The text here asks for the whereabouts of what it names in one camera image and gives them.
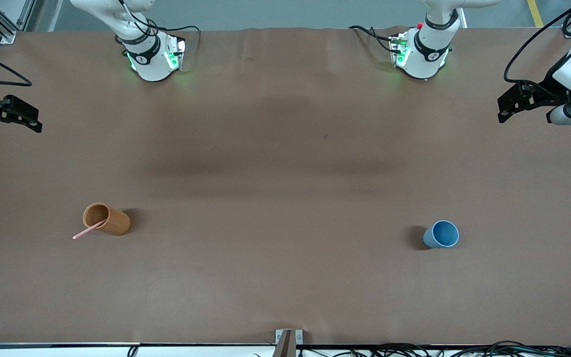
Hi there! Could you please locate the blue cup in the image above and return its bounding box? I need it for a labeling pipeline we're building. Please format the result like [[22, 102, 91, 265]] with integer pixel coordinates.
[[423, 220, 460, 249]]

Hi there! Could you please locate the black cable loop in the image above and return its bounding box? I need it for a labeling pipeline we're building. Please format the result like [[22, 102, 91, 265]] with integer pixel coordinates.
[[463, 340, 546, 357], [371, 342, 421, 357]]

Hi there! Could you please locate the brown table cover sheet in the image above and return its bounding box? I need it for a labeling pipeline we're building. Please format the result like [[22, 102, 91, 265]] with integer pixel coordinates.
[[0, 27, 571, 346]]

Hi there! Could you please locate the pink chopstick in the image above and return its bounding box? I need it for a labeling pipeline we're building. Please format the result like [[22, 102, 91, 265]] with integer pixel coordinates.
[[72, 220, 108, 240]]

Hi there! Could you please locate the black cable at arm base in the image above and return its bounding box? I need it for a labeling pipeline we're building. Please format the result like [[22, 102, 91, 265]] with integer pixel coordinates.
[[348, 25, 395, 56], [159, 26, 201, 51]]

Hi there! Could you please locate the brown wooden cup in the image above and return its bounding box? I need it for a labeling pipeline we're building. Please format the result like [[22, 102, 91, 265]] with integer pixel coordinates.
[[82, 202, 131, 237]]

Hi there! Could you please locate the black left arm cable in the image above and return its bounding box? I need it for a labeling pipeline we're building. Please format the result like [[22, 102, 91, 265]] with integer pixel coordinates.
[[503, 0, 571, 84]]

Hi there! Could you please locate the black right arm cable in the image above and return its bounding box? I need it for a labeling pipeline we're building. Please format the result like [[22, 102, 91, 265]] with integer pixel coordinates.
[[0, 45, 33, 88]]

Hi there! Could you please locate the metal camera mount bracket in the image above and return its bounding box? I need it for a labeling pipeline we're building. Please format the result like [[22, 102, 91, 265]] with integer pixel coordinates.
[[275, 329, 304, 357]]

